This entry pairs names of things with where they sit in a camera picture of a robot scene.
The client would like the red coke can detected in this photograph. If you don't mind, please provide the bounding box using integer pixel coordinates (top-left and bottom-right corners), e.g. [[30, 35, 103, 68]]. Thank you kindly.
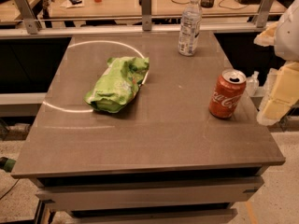
[[208, 69, 247, 119]]

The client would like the black mesh pen holder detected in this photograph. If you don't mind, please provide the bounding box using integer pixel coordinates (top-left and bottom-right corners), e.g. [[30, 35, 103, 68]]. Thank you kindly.
[[201, 0, 215, 8]]

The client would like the green chip bag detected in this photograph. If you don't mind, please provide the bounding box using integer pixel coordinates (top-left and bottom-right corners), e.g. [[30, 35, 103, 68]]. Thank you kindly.
[[84, 57, 150, 113]]

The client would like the small clear bottle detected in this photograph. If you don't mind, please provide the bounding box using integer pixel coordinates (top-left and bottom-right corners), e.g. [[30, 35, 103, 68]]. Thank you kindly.
[[246, 71, 259, 96]]

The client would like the grey cabinet drawer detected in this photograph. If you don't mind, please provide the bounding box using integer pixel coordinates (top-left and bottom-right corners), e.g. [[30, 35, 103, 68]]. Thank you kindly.
[[36, 176, 263, 211]]

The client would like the clear plastic water bottle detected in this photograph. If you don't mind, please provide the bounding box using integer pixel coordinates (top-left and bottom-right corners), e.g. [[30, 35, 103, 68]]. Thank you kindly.
[[178, 0, 202, 56]]

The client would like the metal rail bracket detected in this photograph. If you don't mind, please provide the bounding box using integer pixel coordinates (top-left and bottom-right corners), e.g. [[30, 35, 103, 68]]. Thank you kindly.
[[14, 0, 41, 35], [253, 0, 274, 28], [140, 0, 151, 31]]

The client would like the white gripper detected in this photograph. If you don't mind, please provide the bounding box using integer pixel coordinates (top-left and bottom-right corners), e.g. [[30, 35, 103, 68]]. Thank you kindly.
[[253, 0, 299, 126]]

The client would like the metal rail bracket right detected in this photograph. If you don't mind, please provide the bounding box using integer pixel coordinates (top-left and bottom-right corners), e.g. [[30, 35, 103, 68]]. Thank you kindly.
[[253, 0, 274, 28]]

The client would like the metal rail bracket middle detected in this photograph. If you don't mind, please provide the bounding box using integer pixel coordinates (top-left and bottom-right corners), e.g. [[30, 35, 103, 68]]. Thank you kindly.
[[140, 0, 151, 31]]

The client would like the metal rail bracket left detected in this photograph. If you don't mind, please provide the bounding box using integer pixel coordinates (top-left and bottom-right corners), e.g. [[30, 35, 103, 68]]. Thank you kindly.
[[14, 0, 41, 35]]

